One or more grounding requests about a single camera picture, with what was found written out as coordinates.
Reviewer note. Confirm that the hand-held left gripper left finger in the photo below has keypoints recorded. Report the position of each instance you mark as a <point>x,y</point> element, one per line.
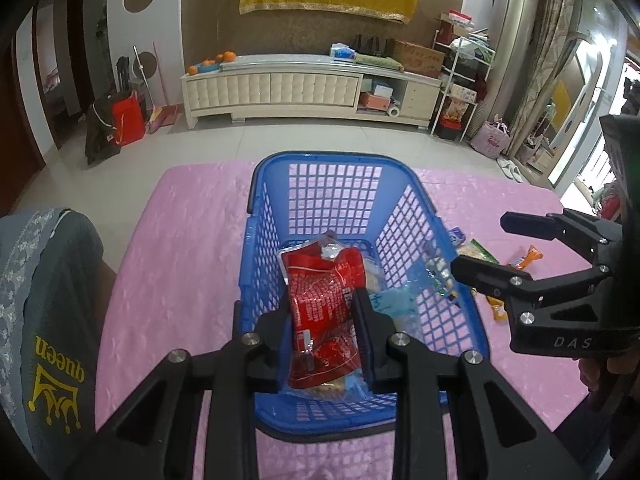
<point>272,355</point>

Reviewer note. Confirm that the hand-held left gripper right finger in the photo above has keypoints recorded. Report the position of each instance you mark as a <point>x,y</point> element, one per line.
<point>367,350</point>

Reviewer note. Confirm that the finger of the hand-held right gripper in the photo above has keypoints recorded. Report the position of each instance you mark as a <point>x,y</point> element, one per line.
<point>480,271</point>
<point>525,225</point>

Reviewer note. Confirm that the purple gum box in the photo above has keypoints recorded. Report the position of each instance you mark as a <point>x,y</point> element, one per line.
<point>456,235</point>

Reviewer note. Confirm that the long red snack packet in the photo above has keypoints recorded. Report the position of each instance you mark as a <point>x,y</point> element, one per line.
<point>320,305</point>

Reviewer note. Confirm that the blue plastic basket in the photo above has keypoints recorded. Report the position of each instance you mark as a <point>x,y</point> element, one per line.
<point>325,159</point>

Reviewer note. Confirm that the person's right hand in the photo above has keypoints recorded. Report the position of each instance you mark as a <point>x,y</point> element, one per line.
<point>591,375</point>

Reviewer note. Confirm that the green edged snack packet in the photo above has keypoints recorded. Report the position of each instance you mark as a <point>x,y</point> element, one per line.
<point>482,252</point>

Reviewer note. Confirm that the small orange snack packet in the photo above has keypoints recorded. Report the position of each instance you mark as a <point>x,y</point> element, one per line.
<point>525,258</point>
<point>496,310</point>

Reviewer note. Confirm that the clear candy packet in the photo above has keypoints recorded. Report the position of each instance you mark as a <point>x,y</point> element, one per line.
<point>440,272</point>

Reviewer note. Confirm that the white slipper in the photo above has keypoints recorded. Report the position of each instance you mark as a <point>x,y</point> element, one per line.
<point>516,175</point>
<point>505,166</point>

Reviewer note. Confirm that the clear blue snack packet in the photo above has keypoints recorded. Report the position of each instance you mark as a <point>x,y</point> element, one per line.
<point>395,306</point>

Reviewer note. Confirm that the beige snack packet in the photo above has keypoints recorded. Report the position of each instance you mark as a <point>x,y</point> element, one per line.
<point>373,272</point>

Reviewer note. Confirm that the pink tote bag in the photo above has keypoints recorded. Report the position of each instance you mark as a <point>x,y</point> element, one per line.
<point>489,142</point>

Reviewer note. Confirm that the red yellow package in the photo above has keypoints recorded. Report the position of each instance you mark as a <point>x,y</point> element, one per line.
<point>455,109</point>

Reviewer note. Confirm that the pink quilted table cover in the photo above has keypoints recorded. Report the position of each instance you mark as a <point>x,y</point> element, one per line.
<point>200,240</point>

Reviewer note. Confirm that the yellow box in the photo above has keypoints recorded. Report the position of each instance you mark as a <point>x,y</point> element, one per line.
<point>462,92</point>

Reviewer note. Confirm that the arched standing mirror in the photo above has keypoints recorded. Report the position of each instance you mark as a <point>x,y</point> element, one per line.
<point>585,90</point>

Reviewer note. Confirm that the white metal shelf rack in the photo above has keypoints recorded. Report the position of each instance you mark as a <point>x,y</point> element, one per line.
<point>439,95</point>

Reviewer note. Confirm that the white paper roll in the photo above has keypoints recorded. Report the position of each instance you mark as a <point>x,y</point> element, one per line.
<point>395,110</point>

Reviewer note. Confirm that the standing air conditioner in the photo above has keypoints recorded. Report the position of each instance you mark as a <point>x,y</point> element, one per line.
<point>515,35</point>

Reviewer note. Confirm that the beige patterned curtain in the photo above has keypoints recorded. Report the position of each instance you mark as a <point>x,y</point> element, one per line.
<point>555,35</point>

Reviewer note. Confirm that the orange flat box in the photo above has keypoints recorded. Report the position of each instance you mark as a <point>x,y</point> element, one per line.
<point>374,101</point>

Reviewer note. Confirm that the blue white box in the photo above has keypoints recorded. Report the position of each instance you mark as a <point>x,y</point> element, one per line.
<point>382,91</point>

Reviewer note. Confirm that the brown cardboard box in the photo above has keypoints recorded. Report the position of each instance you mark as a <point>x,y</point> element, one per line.
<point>417,57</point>

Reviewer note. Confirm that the red white box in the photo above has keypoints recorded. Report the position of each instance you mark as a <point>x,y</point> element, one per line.
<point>455,19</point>

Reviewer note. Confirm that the green flat cushion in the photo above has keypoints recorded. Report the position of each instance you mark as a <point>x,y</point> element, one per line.
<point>377,61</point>

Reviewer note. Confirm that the grey crown print cloth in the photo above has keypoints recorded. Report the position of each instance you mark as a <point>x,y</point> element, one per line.
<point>50,310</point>

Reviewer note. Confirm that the black router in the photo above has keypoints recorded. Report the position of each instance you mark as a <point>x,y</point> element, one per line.
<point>369,43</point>

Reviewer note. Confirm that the blue white tissue pack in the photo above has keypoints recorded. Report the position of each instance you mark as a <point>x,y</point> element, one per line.
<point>342,52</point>

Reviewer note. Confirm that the pink broom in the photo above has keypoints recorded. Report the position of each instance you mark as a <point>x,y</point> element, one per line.
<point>160,120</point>

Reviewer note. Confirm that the cream tv cabinet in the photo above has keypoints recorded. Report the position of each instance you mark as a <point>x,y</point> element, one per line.
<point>275,90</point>

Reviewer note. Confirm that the red paper bag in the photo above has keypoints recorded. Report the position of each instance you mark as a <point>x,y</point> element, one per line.
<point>127,120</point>

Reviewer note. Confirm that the black bag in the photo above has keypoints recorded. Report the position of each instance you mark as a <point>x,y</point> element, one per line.
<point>100,132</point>

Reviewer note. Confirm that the blue fruit plate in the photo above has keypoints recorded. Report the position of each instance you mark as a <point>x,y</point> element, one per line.
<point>206,67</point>

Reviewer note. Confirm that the mop with metal pole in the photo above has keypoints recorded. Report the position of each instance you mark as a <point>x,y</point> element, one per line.
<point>142,82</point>

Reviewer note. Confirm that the dark wooden door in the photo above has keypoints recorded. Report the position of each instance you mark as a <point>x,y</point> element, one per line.
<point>12,125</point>

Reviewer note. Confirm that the dark wooden door frame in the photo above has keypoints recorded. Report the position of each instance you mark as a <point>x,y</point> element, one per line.
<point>75,60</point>

